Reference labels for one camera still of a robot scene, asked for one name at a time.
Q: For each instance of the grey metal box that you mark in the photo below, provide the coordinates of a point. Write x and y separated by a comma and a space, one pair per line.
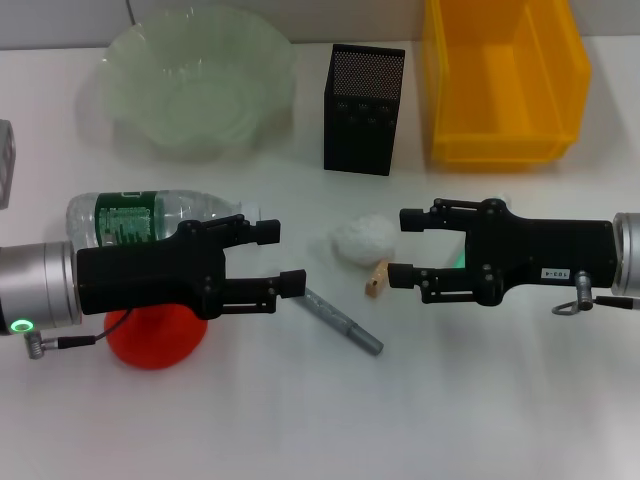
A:
6, 165

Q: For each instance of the small tan wooden block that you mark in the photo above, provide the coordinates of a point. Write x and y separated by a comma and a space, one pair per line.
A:
375, 285

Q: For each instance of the yellow plastic bin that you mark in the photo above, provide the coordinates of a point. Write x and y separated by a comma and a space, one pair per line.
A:
500, 100

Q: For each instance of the translucent green glass fruit plate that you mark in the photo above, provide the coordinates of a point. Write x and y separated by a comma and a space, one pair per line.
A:
190, 90

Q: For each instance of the clear green-label water bottle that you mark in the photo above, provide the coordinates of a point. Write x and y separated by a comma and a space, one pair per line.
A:
120, 217

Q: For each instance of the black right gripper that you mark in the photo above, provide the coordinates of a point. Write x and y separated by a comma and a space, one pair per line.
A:
550, 250

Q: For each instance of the white paper ball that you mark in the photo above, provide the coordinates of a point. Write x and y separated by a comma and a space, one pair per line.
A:
362, 237

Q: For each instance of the black mesh pen holder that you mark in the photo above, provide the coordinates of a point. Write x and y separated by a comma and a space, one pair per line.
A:
362, 125

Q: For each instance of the red-orange fruit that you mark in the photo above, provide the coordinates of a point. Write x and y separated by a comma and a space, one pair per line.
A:
155, 345

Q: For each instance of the mint green pen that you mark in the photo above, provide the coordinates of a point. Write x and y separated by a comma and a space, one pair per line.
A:
459, 260

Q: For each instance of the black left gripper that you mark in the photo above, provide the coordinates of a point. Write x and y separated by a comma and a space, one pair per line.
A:
140, 275

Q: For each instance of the grey marker pen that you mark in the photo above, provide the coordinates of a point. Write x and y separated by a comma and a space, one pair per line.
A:
345, 325

